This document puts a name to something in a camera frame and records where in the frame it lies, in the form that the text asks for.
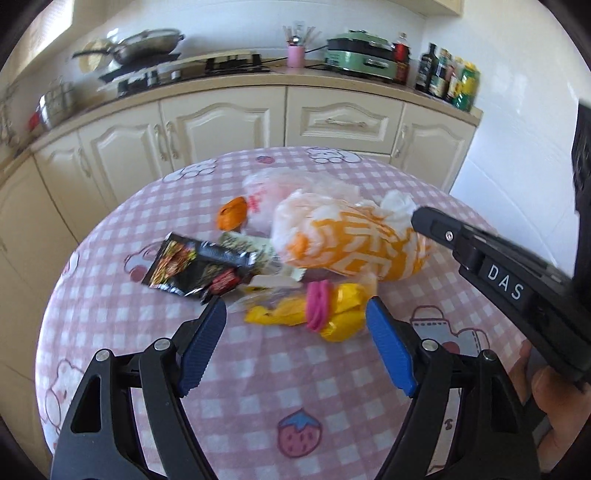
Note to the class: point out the bundle of chopsticks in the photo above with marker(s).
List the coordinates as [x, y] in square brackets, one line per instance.
[300, 34]

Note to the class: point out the orange white plastic bag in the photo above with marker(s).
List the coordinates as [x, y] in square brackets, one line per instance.
[351, 244]

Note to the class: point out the person's right hand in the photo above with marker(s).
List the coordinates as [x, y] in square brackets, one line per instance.
[558, 406]

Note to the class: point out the round table, pink checked cloth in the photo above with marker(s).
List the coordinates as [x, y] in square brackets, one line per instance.
[277, 383]

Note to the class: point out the yellow snack wrapper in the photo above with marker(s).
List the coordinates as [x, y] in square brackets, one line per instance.
[346, 314]

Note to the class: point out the green yellow bottle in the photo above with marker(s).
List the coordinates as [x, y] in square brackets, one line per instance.
[468, 87]

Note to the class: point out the pink utensil cup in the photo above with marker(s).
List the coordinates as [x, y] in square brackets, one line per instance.
[295, 56]

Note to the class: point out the stainless steel steamer pot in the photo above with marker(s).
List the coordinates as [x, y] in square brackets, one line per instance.
[57, 104]

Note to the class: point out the black gas stove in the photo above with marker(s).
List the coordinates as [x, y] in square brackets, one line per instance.
[184, 71]

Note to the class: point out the orange small wrapper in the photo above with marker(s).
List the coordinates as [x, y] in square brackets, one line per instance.
[233, 213]

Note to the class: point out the black snack wrapper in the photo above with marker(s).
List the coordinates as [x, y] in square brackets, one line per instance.
[184, 263]

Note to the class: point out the dark soy sauce bottle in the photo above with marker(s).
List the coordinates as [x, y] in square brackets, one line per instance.
[440, 76]

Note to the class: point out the dark soda bottle red cap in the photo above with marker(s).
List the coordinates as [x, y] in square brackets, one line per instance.
[401, 60]

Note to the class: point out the dark glass oil bottle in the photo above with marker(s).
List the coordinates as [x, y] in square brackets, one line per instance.
[425, 69]

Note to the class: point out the green white wrapper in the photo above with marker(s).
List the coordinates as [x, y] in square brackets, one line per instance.
[249, 247]

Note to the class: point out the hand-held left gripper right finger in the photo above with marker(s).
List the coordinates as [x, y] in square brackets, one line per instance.
[388, 346]

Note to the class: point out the small red black wrapper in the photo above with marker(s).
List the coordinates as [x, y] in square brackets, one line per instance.
[221, 284]

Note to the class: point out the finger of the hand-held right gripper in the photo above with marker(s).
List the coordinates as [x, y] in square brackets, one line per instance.
[517, 263]
[438, 226]

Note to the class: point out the round perforated cream plate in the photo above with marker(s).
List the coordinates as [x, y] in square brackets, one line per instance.
[94, 53]

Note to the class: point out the clear plastic bag pink print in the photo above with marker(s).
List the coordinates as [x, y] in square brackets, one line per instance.
[272, 194]

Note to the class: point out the clear plastic wrapper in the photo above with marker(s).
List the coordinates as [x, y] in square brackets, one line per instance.
[263, 295]

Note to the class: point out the green electric cooker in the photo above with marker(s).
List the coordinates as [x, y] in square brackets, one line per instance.
[360, 55]

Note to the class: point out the brown sauce bottle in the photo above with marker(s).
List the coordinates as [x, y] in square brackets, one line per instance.
[455, 83]

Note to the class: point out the beige kitchen countertop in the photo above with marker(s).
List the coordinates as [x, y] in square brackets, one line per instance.
[295, 79]

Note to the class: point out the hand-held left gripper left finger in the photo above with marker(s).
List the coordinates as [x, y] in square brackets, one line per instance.
[203, 341]

